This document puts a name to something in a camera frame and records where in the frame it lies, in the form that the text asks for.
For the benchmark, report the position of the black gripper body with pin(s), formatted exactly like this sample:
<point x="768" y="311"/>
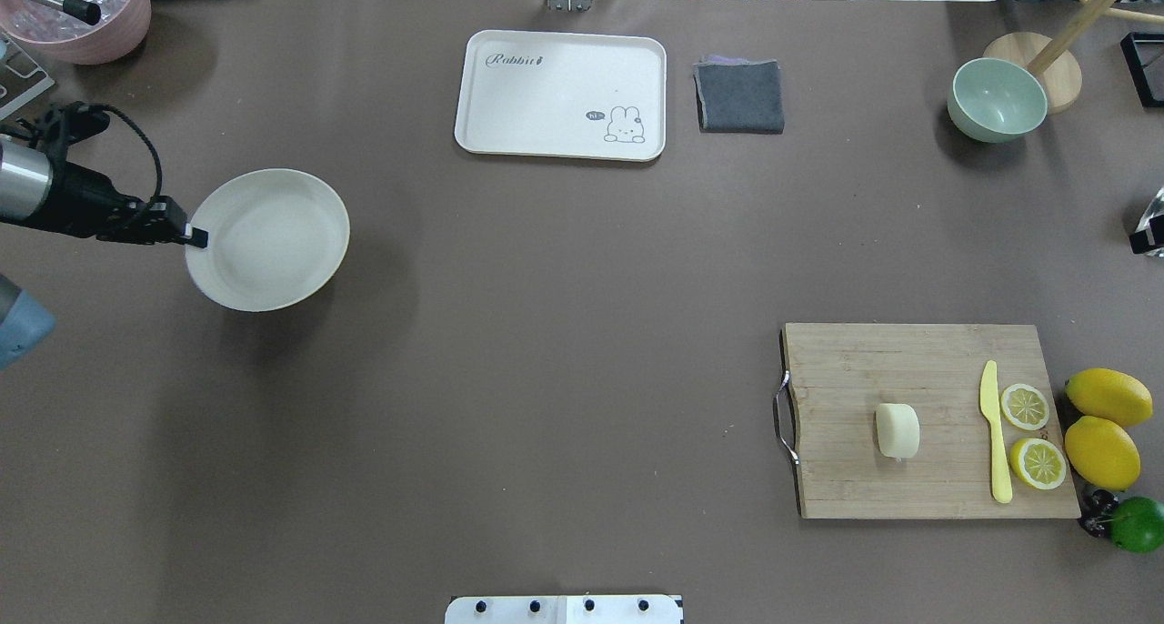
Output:
<point x="80" y="207"/>

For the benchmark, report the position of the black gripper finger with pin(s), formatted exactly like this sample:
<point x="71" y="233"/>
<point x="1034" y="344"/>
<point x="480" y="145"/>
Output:
<point x="196" y="237"/>

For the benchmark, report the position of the cream round plate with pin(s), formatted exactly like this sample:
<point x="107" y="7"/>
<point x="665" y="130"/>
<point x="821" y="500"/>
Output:
<point x="275" y="237"/>

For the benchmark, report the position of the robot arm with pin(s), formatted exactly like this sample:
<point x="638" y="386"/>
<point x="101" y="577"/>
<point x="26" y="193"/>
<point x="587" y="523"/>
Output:
<point x="51" y="204"/>

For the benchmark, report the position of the cream rabbit tray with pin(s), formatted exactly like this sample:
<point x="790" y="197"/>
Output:
<point x="563" y="95"/>

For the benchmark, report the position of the pink bowl with ice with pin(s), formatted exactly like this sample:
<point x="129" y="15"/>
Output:
<point x="122" y="27"/>

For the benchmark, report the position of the grey folded cloth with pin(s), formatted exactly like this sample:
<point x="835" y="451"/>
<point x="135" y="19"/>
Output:
<point x="739" y="96"/>

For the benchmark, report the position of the wooden cutting board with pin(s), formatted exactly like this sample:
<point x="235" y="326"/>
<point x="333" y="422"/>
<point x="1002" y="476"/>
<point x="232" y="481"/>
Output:
<point x="837" y="373"/>

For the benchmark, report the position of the light green bowl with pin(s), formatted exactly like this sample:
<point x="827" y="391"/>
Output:
<point x="992" y="100"/>

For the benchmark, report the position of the yellow plastic knife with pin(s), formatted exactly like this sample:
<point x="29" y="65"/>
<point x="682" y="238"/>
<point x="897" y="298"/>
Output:
<point x="989" y="407"/>

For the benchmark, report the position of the lemon half slice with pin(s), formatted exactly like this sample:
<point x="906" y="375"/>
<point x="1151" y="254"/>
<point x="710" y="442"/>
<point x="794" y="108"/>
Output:
<point x="1038" y="463"/>
<point x="1025" y="407"/>

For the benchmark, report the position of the wooden stand with round base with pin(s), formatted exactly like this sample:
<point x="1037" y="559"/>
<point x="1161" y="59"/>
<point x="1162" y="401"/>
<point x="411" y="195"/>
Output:
<point x="1049" y="59"/>

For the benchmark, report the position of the yellow whole lemon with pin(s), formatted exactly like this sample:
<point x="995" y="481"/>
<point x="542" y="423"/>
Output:
<point x="1103" y="453"/>
<point x="1109" y="394"/>

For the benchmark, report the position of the dark grape bunch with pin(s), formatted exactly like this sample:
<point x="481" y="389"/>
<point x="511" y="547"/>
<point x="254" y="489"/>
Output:
<point x="1097" y="510"/>

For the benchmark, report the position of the shiny metal scoop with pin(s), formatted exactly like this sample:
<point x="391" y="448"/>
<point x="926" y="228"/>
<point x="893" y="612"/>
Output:
<point x="1147" y="237"/>

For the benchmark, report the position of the green lime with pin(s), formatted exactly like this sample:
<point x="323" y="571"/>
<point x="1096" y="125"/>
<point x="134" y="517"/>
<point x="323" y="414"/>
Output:
<point x="1137" y="525"/>

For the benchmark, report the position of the metal frame rack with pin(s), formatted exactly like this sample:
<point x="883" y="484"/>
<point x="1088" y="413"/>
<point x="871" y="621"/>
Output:
<point x="22" y="79"/>

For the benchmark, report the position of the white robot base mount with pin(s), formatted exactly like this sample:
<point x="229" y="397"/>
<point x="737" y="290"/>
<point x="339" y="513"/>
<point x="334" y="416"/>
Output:
<point x="580" y="608"/>

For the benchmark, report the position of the black box frame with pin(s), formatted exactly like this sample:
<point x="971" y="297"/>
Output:
<point x="1143" y="53"/>

